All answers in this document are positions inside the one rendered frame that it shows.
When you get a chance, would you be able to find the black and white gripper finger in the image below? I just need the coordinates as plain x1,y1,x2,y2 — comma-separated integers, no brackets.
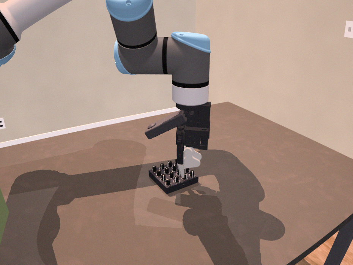
176,136,200,178
189,147,202,160

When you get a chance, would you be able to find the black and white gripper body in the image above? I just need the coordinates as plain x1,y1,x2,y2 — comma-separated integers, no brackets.
176,102,211,150

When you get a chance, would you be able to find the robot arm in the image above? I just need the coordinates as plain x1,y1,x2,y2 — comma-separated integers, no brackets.
0,0,211,139

